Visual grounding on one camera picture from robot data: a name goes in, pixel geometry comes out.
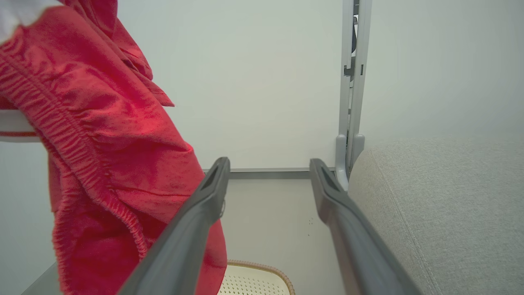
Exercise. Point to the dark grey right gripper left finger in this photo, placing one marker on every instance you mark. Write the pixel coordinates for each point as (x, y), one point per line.
(184, 241)

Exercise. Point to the grey metal partition frame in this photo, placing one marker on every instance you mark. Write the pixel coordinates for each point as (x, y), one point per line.
(352, 90)

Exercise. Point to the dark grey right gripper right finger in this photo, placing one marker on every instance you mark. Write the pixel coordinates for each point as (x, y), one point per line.
(360, 246)

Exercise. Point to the cream perforated laundry basket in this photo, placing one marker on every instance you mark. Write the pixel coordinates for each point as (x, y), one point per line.
(254, 280)

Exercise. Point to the light grey fabric sofa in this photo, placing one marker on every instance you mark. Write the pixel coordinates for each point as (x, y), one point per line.
(446, 213)

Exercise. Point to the red shorts with elastic waistband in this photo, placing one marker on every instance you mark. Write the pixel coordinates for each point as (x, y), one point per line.
(102, 143)

